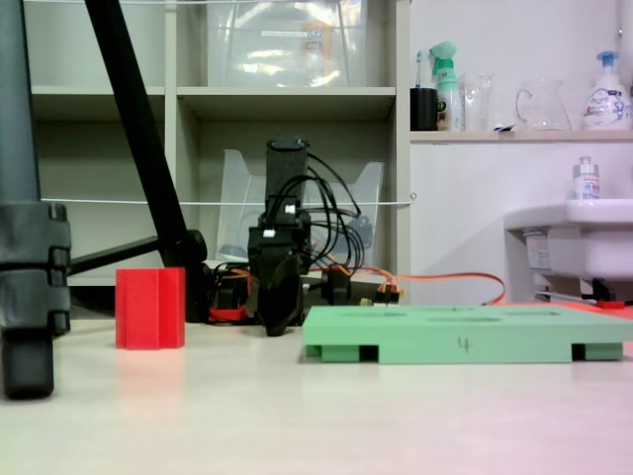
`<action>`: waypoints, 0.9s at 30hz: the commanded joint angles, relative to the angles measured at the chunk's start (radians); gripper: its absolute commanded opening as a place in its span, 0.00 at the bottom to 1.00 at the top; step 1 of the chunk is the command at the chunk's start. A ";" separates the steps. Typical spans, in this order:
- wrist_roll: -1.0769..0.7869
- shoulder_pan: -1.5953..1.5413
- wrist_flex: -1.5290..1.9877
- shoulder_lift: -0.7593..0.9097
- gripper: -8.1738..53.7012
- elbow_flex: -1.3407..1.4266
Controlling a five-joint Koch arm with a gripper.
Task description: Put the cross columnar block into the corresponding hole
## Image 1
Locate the white sink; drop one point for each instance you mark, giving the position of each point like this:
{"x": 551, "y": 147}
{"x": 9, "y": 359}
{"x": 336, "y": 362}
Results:
{"x": 583, "y": 237}

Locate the beige shelf unit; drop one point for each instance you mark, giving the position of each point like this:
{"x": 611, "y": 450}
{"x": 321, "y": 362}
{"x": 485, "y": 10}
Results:
{"x": 170, "y": 148}

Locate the black tripod brace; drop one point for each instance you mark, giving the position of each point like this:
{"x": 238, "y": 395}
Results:
{"x": 114, "y": 255}

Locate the black cup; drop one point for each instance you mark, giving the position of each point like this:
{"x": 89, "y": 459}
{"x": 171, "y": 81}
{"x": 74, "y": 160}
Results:
{"x": 424, "y": 111}

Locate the red arm base mount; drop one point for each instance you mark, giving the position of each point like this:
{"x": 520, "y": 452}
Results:
{"x": 227, "y": 313}

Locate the blue white toothbrush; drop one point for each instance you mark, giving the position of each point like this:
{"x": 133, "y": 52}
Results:
{"x": 419, "y": 69}

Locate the green spray bottle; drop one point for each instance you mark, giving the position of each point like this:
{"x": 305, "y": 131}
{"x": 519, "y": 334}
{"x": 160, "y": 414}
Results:
{"x": 447, "y": 94}

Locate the clear plastic storage box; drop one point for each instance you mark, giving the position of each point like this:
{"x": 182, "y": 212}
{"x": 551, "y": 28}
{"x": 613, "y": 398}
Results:
{"x": 277, "y": 44}

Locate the small clear sanitizer bottle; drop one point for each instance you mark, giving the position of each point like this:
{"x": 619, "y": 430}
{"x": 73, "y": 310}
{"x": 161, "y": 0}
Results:
{"x": 586, "y": 185}

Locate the clear measuring cup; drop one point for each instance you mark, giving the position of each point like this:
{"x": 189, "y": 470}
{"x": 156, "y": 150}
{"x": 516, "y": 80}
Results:
{"x": 479, "y": 104}

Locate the clear plastic tray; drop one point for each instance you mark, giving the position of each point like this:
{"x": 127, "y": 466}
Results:
{"x": 237, "y": 198}

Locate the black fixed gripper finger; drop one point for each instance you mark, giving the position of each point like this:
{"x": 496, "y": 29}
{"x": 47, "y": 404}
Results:
{"x": 267, "y": 307}

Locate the black tripod leg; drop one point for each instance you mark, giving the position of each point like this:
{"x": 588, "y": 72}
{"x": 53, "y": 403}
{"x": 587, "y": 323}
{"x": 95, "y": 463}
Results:
{"x": 133, "y": 123}

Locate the red cross columnar block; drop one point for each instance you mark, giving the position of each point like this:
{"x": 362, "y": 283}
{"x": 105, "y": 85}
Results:
{"x": 148, "y": 307}

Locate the green shape hole board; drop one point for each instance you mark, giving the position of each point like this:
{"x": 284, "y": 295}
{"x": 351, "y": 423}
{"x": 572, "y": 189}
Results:
{"x": 445, "y": 336}

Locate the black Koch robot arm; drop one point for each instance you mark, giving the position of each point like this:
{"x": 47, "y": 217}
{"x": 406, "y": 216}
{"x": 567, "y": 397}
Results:
{"x": 287, "y": 178}

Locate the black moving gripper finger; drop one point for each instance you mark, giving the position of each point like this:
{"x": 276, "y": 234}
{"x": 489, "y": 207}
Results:
{"x": 293, "y": 297}

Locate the grey tripod leg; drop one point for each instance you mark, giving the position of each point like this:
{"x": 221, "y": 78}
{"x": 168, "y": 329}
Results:
{"x": 20, "y": 148}

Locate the clear glass pitcher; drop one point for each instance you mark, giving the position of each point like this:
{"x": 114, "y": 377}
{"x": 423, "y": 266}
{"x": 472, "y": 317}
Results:
{"x": 544, "y": 106}

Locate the white pump soap bottle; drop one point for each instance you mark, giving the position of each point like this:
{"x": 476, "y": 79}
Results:
{"x": 605, "y": 104}

